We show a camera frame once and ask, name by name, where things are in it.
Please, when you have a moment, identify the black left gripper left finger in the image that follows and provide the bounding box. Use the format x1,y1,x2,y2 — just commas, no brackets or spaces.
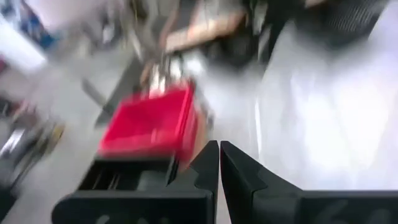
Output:
51,140,220,224

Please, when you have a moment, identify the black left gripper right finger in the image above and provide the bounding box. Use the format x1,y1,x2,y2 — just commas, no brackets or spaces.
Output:
220,140,398,224

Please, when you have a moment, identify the red plastic slotted basket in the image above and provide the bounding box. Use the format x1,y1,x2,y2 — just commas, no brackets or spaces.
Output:
98,82,200,162

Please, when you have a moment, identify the white glossy table sheet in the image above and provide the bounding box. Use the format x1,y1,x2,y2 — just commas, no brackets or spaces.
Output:
192,18,398,224

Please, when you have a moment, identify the white shade table lamp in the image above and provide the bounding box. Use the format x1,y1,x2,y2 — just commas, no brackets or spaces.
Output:
0,0,187,97

